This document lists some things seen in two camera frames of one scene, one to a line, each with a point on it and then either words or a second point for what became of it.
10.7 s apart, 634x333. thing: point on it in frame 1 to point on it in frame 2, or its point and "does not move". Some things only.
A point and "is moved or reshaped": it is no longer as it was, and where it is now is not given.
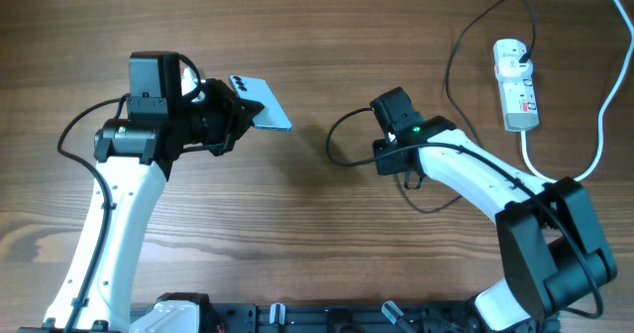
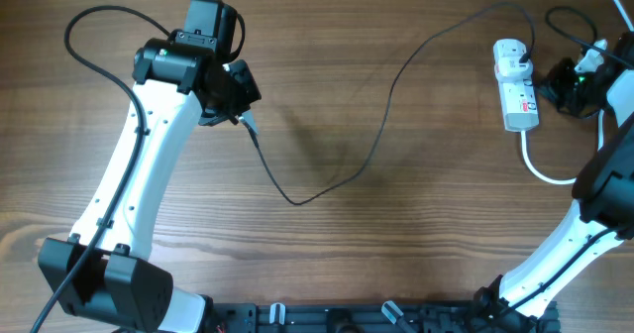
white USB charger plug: [510, 66] does not move
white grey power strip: [518, 99] does not move
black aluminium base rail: [339, 317] does not move
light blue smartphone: [271, 116] is moved or reshaped
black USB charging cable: [525, 60] to [389, 101]
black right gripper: [391, 162] to [565, 82]
